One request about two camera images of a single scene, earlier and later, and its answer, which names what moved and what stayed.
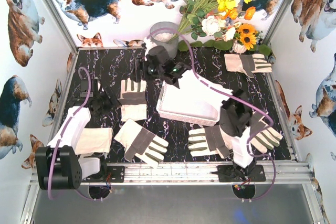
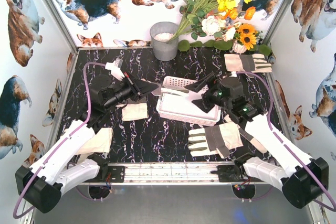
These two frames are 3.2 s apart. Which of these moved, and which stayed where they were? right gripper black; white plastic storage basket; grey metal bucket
Moved: right gripper black
Stayed: white plastic storage basket; grey metal bucket
